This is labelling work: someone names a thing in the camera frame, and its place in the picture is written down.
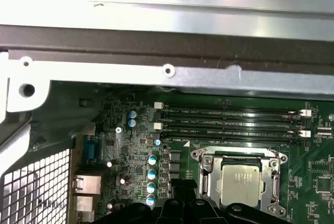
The green motherboard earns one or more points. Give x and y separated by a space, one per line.
300 161

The blue VGA port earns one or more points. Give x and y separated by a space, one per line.
91 149

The CPU socket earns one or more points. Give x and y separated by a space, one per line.
194 154

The metal socket cover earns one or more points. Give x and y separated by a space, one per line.
215 179

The black RAM slot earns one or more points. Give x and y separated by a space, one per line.
229 140
229 109
229 120
229 130

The silver CPU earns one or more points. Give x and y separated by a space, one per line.
241 184

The small cylindrical capacitor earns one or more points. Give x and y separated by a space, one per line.
152 160
157 142
152 174
132 114
150 199
150 187
131 123

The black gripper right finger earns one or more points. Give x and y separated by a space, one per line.
190 190

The silver board screw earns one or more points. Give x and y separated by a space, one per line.
118 130

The black PC case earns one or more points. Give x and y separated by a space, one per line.
104 71

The metal USB port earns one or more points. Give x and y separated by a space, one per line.
86 207

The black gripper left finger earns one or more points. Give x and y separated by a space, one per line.
174 190

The metal locking lever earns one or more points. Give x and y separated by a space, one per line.
273 187
203 182

